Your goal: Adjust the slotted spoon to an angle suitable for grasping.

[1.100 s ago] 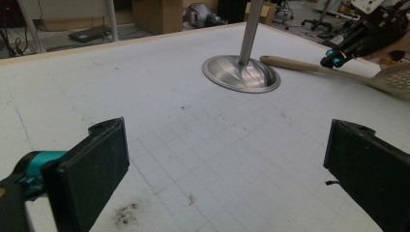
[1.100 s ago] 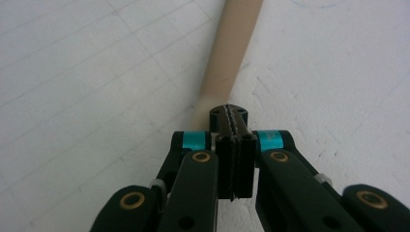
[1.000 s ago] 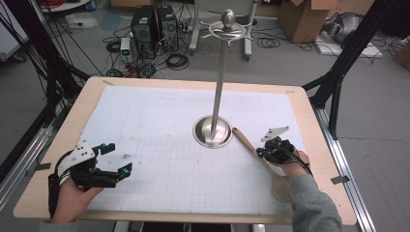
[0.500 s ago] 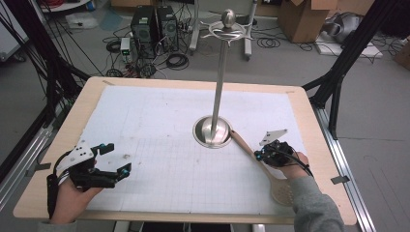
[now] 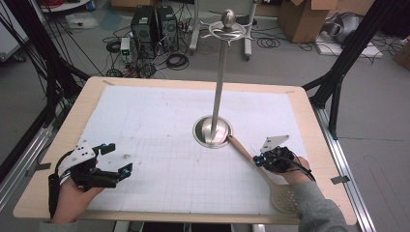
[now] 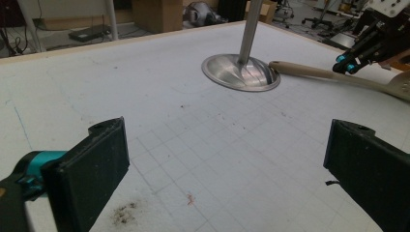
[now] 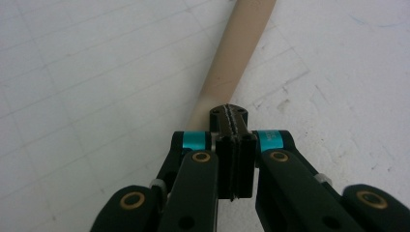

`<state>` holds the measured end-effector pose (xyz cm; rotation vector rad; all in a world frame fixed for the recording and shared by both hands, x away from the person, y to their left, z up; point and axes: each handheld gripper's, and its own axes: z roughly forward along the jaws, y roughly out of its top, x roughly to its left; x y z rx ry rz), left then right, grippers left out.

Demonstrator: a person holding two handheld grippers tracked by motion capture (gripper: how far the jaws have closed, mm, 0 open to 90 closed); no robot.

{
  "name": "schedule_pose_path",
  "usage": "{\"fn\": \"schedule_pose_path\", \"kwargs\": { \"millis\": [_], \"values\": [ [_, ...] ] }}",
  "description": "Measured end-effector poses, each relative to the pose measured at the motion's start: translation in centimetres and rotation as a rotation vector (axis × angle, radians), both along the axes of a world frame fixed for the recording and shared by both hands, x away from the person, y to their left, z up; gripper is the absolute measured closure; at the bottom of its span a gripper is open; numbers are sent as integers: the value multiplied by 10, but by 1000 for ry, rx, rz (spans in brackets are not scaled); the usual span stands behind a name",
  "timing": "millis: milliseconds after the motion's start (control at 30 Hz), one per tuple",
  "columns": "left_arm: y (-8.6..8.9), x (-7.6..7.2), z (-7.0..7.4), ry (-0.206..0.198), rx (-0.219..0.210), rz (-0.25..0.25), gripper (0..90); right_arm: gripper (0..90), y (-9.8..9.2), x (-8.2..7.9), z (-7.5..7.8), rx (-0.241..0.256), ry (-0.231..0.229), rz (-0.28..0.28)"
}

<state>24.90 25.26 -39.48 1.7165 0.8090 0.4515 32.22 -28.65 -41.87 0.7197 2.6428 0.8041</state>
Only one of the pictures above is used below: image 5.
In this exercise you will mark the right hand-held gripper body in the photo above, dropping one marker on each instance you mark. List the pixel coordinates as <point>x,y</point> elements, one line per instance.
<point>277,159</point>

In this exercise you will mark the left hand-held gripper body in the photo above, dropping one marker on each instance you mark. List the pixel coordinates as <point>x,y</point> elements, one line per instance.
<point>79,158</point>

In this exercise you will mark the beige slotted spoon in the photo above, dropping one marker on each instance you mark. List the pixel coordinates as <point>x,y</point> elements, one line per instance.
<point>240,148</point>

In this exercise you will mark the person's right hand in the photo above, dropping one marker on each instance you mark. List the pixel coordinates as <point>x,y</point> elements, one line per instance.
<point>296,175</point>

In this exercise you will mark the person's left hand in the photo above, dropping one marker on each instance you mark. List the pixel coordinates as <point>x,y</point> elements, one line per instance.
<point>69,203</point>

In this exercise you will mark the black clip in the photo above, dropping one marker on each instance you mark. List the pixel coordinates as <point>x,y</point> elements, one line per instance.
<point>40,168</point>
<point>340,179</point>

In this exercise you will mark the white grid mat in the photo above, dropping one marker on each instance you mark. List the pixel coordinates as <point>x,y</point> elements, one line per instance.
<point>161,112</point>

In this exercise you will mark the steel utensil stand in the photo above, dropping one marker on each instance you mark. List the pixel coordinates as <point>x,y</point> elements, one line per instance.
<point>220,80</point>

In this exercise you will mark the small white electronic box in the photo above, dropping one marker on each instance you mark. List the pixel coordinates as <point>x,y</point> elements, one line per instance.
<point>125,46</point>

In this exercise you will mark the white stand leg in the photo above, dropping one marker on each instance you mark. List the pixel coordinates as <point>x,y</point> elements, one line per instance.
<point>194,29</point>
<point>248,38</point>

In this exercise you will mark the black computer tower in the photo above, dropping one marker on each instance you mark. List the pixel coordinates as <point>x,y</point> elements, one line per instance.
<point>167,27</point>
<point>143,30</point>

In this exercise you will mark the white flat board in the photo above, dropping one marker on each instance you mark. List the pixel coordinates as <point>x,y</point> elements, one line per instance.
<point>367,51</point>

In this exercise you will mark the large cardboard box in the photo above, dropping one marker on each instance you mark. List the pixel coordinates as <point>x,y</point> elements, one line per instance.
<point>303,19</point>

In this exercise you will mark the grey machine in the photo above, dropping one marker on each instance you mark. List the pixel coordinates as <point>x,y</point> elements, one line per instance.
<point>343,27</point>

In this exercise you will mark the small cardboard box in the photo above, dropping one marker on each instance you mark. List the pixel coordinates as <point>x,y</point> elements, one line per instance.
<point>403,54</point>

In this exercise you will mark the aluminium rail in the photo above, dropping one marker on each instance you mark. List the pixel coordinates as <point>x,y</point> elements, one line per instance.
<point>19,170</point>
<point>354,199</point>

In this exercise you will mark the black frame post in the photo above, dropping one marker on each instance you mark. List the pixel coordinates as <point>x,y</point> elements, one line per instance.
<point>48,64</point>
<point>348,54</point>

